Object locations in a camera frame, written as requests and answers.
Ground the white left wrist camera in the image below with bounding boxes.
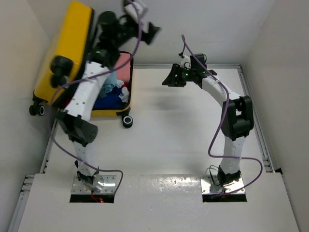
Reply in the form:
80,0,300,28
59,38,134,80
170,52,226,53
123,0,148,18

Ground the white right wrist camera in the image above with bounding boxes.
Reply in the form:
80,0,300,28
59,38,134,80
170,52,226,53
180,54,191,69

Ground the light blue garment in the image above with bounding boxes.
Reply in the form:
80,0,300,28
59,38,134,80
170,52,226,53
98,72,117,99

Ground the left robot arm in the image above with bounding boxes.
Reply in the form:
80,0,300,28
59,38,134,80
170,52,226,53
56,6,160,188

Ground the metal base plate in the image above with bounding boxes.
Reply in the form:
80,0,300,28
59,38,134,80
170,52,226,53
200,174,245,195
71,174,117,195

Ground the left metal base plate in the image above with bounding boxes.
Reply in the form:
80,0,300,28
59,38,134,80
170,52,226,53
71,174,117,195

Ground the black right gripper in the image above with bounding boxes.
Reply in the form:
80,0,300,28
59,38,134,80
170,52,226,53
163,63,196,87

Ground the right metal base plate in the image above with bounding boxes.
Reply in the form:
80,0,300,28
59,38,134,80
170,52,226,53
200,174,245,195

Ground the blue white red shirt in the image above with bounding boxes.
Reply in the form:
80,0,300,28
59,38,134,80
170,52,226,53
93,80,130,110

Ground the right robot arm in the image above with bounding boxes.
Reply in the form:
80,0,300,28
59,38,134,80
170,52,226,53
162,52,254,187

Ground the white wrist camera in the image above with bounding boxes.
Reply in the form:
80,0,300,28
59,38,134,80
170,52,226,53
123,0,148,18
180,54,191,69

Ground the yellow suitcase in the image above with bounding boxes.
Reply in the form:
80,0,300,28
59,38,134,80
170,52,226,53
29,1,133,128

